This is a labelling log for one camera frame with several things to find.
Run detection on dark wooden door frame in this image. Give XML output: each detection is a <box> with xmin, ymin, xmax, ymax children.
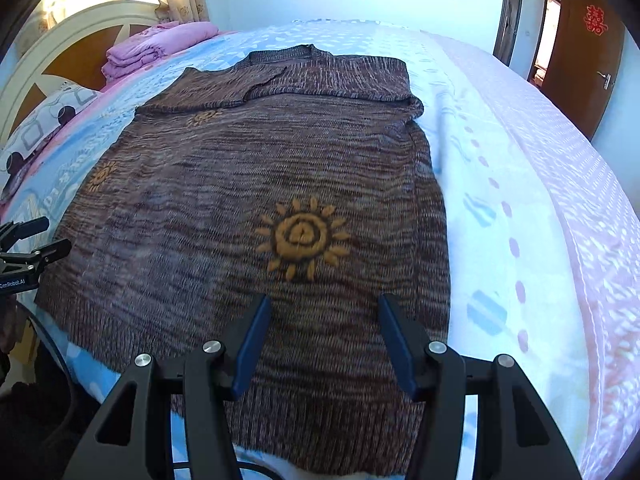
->
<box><xmin>494</xmin><ymin>0</ymin><xmax>523</xmax><ymax>65</ymax></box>

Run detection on folded purple blanket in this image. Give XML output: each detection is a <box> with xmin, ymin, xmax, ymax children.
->
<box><xmin>101</xmin><ymin>22</ymin><xmax>219</xmax><ymax>82</ymax></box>

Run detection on cream wooden headboard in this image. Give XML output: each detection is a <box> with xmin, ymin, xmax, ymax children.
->
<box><xmin>1</xmin><ymin>0</ymin><xmax>158</xmax><ymax>143</ymax></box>

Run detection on red double happiness decal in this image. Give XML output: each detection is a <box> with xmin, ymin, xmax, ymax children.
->
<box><xmin>584</xmin><ymin>4</ymin><xmax>608</xmax><ymax>37</ymax></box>

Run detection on grey patterned pillow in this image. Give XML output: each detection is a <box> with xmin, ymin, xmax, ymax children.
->
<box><xmin>1</xmin><ymin>84</ymin><xmax>101</xmax><ymax>207</ymax></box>

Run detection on person's left hand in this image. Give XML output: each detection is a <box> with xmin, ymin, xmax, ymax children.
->
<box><xmin>0</xmin><ymin>296</ymin><xmax>25</xmax><ymax>354</ymax></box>

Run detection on brown knit sweater sun motifs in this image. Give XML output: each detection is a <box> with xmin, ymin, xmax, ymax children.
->
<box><xmin>36</xmin><ymin>44</ymin><xmax>450</xmax><ymax>477</ymax></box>

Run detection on brown wooden door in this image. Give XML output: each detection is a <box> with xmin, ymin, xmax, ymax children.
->
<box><xmin>541</xmin><ymin>0</ymin><xmax>625</xmax><ymax>140</ymax></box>

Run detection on silver door handle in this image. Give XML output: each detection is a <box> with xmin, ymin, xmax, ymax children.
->
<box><xmin>597</xmin><ymin>70</ymin><xmax>615</xmax><ymax>91</ymax></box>

